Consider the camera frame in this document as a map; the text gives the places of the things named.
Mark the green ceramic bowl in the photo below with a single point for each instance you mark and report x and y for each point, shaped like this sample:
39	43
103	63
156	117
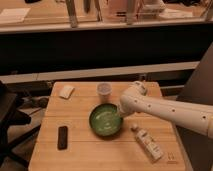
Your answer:
104	120

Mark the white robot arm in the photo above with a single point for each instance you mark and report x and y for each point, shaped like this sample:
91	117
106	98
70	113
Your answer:
192	116

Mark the white tube bottle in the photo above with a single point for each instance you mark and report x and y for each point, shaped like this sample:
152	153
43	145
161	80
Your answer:
151	148

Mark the black rectangular bar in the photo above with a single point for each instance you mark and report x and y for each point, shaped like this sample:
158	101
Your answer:
62	137

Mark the black office chair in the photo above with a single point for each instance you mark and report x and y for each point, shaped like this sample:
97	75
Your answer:
11	116

